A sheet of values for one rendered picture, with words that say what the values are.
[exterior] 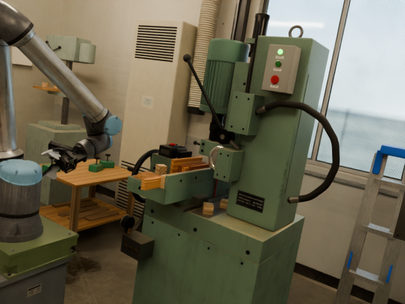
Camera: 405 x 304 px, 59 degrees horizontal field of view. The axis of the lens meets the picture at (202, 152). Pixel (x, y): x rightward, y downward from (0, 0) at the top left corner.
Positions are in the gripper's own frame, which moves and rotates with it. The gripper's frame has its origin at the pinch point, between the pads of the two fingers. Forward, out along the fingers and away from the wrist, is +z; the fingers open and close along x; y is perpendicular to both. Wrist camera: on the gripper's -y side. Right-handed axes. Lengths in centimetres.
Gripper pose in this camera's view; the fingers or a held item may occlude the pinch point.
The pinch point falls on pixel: (38, 166)
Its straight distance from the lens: 166.5
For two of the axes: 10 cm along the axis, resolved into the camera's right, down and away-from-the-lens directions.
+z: -5.6, 3.7, -7.4
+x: -3.3, 7.2, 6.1
